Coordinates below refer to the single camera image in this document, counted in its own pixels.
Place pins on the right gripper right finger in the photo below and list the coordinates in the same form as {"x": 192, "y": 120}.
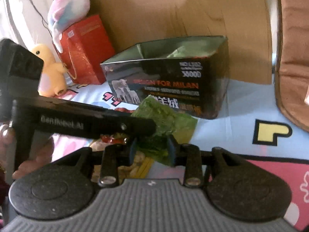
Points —
{"x": 189, "y": 156}

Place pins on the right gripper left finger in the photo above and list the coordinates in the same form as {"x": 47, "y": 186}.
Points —
{"x": 115, "y": 156}

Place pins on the clear yellow snack bag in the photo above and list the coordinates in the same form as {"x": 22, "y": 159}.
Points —
{"x": 138, "y": 170}

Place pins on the light green snack packet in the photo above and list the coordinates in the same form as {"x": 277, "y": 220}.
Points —
{"x": 169, "y": 123}

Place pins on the person left hand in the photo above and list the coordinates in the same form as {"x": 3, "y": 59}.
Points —
{"x": 43, "y": 155}

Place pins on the yellow duck plush toy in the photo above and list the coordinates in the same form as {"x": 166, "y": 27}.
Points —
{"x": 52, "y": 82}

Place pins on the red gift bag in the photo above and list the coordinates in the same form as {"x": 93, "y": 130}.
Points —
{"x": 85, "y": 46}

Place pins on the peppa pig bed sheet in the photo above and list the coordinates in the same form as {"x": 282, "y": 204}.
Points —
{"x": 250, "y": 123}

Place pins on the black cardboard box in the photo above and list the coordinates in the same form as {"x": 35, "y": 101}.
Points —
{"x": 188, "y": 74}

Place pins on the pink blue unicorn plush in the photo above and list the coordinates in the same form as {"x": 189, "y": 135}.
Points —
{"x": 62, "y": 14}

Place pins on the wooden board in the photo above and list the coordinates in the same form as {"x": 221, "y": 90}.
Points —
{"x": 245, "y": 23}

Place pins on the brown seat cushion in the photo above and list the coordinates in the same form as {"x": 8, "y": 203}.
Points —
{"x": 291, "y": 72}

